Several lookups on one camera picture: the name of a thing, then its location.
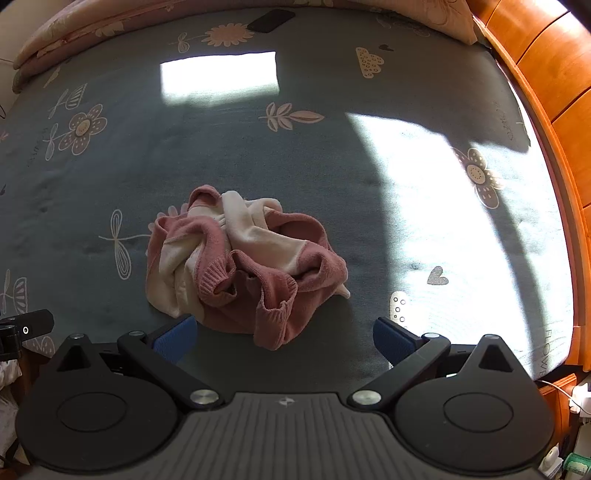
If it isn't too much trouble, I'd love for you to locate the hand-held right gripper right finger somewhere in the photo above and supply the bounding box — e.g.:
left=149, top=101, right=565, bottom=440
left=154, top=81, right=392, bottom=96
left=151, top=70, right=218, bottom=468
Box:
left=347, top=316, right=522, bottom=414

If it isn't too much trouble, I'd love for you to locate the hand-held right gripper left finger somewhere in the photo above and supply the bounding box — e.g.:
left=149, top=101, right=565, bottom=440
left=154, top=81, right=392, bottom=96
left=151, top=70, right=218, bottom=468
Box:
left=54, top=314, right=225, bottom=411

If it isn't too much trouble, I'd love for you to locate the pink and cream knit sweater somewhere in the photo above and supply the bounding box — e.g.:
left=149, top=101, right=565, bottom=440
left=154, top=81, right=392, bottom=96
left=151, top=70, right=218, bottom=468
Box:
left=145, top=185, right=350, bottom=350

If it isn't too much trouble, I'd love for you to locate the white cloth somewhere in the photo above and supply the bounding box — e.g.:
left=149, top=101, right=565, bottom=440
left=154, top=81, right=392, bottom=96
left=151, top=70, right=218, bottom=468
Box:
left=0, top=360, right=23, bottom=462

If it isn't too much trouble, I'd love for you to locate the white plug adapter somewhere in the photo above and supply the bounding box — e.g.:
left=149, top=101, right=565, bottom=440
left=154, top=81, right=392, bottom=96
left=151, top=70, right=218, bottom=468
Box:
left=569, top=376, right=591, bottom=418

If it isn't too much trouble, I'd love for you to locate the pink floral folded quilt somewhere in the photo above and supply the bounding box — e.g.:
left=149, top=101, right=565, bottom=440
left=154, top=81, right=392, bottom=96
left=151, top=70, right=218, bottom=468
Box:
left=13, top=0, right=478, bottom=83

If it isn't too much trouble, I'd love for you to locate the wooden headboard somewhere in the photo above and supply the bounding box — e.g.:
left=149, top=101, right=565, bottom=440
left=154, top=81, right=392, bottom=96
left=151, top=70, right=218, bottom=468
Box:
left=466, top=0, right=591, bottom=372

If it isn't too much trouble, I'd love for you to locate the black phone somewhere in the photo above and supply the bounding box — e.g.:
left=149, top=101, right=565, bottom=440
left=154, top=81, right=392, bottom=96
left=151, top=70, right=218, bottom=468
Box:
left=248, top=9, right=296, bottom=34

